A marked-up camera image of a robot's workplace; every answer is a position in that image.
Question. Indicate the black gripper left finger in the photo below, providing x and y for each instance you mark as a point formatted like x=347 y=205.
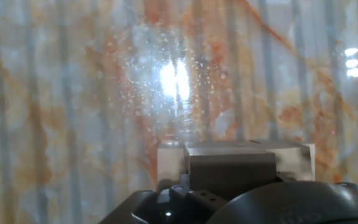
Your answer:
x=166 y=207

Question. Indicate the orange marble pattern mat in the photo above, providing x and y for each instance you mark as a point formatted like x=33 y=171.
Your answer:
x=73 y=93

